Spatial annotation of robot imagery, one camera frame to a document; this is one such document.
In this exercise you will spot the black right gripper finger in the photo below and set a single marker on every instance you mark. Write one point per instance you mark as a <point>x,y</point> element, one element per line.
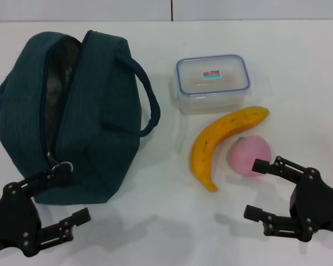
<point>277,224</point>
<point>266,166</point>

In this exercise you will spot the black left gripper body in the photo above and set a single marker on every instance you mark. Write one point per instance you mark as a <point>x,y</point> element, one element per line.
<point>14,219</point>

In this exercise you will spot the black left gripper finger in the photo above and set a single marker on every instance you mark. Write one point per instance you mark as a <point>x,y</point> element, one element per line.
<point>66,223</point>
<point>61,177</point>

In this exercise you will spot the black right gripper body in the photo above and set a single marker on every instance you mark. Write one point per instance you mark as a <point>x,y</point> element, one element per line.
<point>324,207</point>

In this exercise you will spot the pink toy peach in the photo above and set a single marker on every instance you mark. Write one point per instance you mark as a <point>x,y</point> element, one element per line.
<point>244,158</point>

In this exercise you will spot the yellow toy banana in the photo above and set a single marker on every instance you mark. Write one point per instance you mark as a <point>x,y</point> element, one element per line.
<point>211,138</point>

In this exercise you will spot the dark teal insulated lunch bag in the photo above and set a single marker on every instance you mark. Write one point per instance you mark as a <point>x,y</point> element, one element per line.
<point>100,116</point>

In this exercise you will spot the clear plastic blue-rimmed food container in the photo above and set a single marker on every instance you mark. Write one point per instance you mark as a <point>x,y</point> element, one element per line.
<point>211,88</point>

